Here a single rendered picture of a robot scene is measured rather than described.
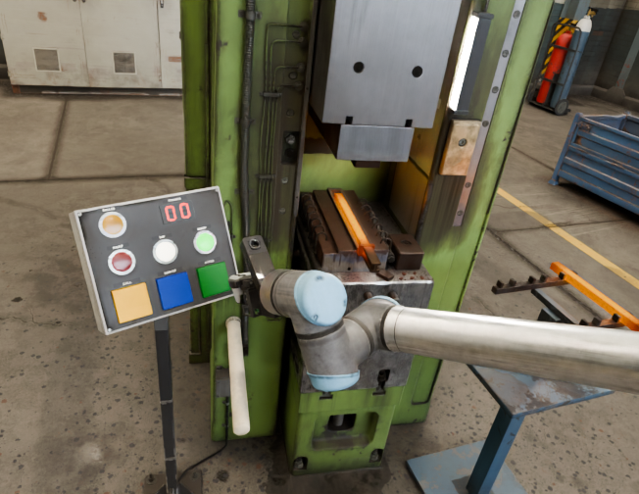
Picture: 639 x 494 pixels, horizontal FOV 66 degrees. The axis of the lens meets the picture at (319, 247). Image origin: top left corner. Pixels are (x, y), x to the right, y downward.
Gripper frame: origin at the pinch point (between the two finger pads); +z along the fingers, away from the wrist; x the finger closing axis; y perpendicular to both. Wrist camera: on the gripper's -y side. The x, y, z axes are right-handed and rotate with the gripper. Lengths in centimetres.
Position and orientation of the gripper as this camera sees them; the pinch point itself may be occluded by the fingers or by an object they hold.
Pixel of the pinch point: (233, 276)
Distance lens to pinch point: 116.0
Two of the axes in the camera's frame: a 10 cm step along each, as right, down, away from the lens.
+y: 1.9, 9.7, 1.2
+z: -5.6, 0.0, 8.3
